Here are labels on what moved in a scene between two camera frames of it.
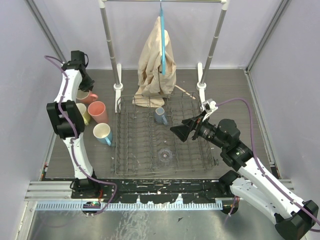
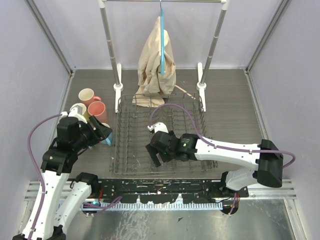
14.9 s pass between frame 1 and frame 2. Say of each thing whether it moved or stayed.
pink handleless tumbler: stayed
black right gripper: moved
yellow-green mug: stayed
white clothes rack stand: stayed
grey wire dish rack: stayed
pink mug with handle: moved
